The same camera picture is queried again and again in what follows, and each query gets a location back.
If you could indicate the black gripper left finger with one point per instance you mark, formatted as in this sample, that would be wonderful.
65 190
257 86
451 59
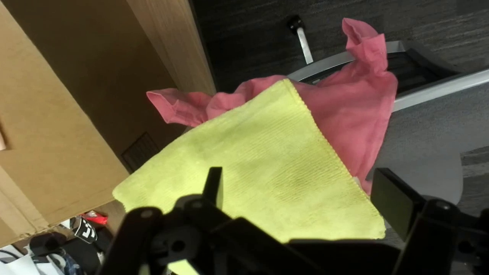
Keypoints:
199 233

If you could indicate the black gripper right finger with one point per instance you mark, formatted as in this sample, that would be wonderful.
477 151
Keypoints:
436 233

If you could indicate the cardboard box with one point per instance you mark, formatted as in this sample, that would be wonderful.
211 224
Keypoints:
74 111

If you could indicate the yellow microfiber cloth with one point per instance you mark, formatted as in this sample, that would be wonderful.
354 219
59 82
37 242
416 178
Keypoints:
279 172

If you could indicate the black clothing pile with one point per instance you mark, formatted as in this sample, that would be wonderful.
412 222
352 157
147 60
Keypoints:
79 253

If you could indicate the pink cloth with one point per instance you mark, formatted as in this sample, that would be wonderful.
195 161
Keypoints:
352 108

